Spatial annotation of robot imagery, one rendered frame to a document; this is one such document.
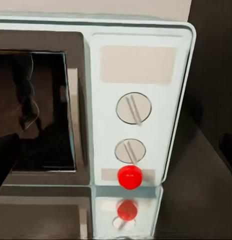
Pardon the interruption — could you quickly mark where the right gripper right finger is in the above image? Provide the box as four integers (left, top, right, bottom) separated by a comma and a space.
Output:
220, 132, 232, 167

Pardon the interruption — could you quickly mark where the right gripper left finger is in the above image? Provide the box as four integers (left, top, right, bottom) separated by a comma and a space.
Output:
0, 133, 22, 187

